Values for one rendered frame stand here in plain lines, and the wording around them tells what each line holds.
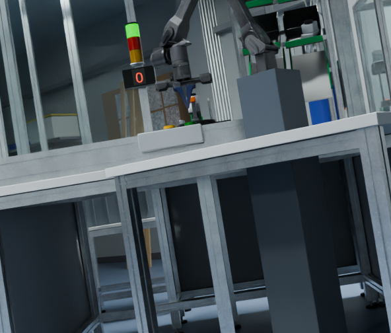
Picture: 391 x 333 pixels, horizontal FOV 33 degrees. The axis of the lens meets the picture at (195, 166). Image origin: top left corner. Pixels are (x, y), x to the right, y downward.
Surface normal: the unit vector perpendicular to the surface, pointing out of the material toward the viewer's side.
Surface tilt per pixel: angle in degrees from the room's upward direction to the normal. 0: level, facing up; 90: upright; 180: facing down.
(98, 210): 90
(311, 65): 45
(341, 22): 90
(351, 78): 90
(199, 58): 90
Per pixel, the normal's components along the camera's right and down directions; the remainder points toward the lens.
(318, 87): -0.26, -0.70
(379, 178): -0.63, 0.07
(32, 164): -0.04, -0.03
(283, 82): 0.76, -0.14
